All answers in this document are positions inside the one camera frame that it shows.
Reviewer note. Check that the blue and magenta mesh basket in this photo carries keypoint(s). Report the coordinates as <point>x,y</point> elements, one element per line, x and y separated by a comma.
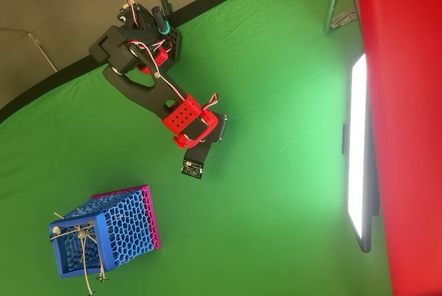
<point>127,227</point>

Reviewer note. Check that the black flat light panel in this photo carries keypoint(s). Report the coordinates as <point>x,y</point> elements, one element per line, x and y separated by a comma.
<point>357,154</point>

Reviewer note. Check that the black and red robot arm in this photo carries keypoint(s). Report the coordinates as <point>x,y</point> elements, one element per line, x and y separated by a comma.
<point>138,82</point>

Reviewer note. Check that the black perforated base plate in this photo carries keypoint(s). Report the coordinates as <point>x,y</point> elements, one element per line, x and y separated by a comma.
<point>172,44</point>

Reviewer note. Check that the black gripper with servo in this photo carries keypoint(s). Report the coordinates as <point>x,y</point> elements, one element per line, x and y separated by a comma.
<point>219,126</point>

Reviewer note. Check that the green table cloth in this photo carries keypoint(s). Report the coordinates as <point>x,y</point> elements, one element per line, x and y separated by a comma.
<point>241,137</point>

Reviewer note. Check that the red foreground bar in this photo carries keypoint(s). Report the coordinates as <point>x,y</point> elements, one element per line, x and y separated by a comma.
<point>407,103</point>

